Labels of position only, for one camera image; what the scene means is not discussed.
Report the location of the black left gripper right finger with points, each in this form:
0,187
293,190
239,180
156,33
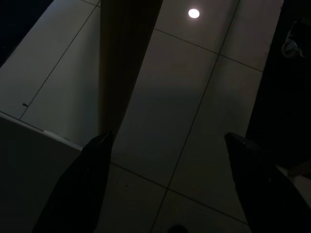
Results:
262,189

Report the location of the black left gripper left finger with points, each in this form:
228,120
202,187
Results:
80,184

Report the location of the white standing board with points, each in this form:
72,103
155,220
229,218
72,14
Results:
26,170

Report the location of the brown wooden table leg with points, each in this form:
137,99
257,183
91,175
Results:
126,53

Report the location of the dark rug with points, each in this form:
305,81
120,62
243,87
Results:
17,19

